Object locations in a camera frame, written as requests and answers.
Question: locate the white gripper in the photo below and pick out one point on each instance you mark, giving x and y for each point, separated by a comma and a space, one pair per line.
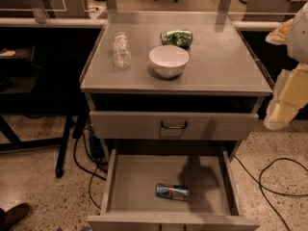
298, 38

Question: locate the blue silver redbull can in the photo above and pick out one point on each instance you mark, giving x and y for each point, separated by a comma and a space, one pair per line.
172, 192

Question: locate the green crushed soda can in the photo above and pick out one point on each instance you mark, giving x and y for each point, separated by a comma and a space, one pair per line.
180, 38

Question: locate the grey drawer cabinet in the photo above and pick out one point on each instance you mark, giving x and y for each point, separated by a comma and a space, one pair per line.
172, 96

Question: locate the closed grey top drawer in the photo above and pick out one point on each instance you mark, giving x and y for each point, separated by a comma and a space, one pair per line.
147, 125

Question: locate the open grey middle drawer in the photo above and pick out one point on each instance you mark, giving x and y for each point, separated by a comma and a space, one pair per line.
130, 204

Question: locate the white ceramic bowl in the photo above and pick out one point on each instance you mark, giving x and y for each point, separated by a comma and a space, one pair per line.
168, 61

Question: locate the clear plastic water bottle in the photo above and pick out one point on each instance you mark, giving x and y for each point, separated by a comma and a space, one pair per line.
121, 51

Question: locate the black power adapter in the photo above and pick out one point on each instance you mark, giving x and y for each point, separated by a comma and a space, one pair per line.
96, 150

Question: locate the black shoe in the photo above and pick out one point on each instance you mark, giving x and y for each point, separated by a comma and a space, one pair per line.
11, 218

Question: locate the black drawer handle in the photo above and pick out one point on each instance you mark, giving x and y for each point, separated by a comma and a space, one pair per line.
174, 126

